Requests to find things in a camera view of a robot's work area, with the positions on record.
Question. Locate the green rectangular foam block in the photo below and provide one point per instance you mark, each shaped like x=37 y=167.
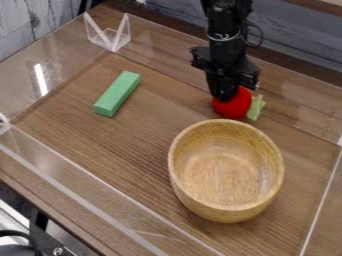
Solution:
x=117 y=93

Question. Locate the black metal table bracket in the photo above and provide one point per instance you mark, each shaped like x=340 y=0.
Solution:
x=47 y=245

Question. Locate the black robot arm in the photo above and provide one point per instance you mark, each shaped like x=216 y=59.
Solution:
x=228 y=19

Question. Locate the clear acrylic tray enclosure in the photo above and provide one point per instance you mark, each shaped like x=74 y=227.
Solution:
x=94 y=170

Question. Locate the light wooden bowl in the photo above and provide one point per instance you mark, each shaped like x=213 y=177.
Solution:
x=227 y=170

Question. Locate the red plush strawberry toy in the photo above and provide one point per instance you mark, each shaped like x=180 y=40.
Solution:
x=243 y=106

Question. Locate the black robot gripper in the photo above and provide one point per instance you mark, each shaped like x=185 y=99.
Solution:
x=227 y=65

